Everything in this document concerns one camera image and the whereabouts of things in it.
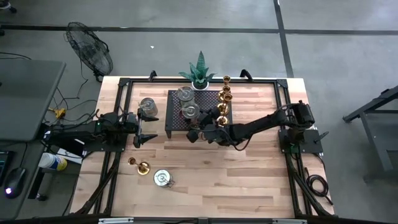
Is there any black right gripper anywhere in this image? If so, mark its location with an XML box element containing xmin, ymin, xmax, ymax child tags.
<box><xmin>185</xmin><ymin>107</ymin><xmax>230</xmax><ymax>146</ymax></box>

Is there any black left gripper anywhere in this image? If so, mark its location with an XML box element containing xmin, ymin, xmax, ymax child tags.
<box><xmin>127</xmin><ymin>108</ymin><xmax>160</xmax><ymax>149</ymax></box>

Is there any glass candle jar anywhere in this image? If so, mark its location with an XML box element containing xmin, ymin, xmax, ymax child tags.
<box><xmin>180</xmin><ymin>101</ymin><xmax>201</xmax><ymax>125</ymax></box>
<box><xmin>153</xmin><ymin>169</ymin><xmax>175</xmax><ymax>189</ymax></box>
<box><xmin>176</xmin><ymin>86</ymin><xmax>196</xmax><ymax>105</ymax></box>
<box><xmin>139</xmin><ymin>97</ymin><xmax>159</xmax><ymax>118</ymax></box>

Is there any black perforated metal rack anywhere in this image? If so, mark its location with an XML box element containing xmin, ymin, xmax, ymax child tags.
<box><xmin>164</xmin><ymin>90</ymin><xmax>234</xmax><ymax>139</ymax></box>

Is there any green plant in white pot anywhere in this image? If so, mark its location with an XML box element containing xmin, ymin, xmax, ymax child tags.
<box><xmin>178</xmin><ymin>50</ymin><xmax>217</xmax><ymax>91</ymax></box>

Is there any white paper sheet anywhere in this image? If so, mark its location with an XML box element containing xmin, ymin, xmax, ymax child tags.
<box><xmin>55</xmin><ymin>147</ymin><xmax>84</xmax><ymax>165</ymax></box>

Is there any black control box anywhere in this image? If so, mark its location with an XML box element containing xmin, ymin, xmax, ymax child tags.
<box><xmin>39</xmin><ymin>124</ymin><xmax>85</xmax><ymax>157</ymax></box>

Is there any yellow power plug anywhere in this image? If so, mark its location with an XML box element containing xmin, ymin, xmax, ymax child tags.
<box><xmin>48</xmin><ymin>107</ymin><xmax>68</xmax><ymax>119</ymax></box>

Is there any black floor fan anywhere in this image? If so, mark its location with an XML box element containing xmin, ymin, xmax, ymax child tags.
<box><xmin>63</xmin><ymin>21</ymin><xmax>114</xmax><ymax>83</ymax></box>

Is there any white wipes canister yellow lid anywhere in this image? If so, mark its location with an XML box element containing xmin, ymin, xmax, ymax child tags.
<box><xmin>37</xmin><ymin>152</ymin><xmax>68</xmax><ymax>172</ymax></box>

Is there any large grey desk top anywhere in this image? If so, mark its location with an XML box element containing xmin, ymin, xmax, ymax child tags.
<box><xmin>0</xmin><ymin>58</ymin><xmax>67</xmax><ymax>142</ymax></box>

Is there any grey computer desk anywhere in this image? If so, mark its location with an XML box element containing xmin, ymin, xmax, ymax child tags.
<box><xmin>0</xmin><ymin>139</ymin><xmax>47</xmax><ymax>220</ymax></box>

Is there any black computer mouse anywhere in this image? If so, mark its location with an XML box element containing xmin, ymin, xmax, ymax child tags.
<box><xmin>2</xmin><ymin>167</ymin><xmax>27</xmax><ymax>199</ymax></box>

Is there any black framed desk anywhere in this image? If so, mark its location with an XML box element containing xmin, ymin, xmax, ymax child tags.
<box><xmin>341</xmin><ymin>85</ymin><xmax>398</xmax><ymax>183</ymax></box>

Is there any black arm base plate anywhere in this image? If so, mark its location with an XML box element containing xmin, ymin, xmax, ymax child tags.
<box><xmin>278</xmin><ymin>128</ymin><xmax>330</xmax><ymax>155</ymax></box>
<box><xmin>82</xmin><ymin>136</ymin><xmax>128</xmax><ymax>153</ymax></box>

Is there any black aluminium rig frame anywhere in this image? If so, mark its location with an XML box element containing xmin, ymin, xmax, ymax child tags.
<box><xmin>70</xmin><ymin>77</ymin><xmax>335</xmax><ymax>224</ymax></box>

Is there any black fan cable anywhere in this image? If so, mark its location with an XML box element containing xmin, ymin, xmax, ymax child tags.
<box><xmin>49</xmin><ymin>58</ymin><xmax>99</xmax><ymax>125</ymax></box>

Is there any silver metal bracket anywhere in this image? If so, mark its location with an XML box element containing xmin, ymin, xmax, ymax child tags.
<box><xmin>272</xmin><ymin>218</ymin><xmax>308</xmax><ymax>224</ymax></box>
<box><xmin>98</xmin><ymin>217</ymin><xmax>135</xmax><ymax>224</ymax></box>

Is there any coiled black cable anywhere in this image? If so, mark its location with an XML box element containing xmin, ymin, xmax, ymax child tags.
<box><xmin>305</xmin><ymin>167</ymin><xmax>334</xmax><ymax>206</ymax></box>

